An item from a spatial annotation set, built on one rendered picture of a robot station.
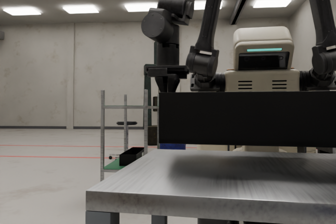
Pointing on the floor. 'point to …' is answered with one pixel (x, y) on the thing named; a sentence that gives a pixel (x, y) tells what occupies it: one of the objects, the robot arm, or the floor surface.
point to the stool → (126, 134)
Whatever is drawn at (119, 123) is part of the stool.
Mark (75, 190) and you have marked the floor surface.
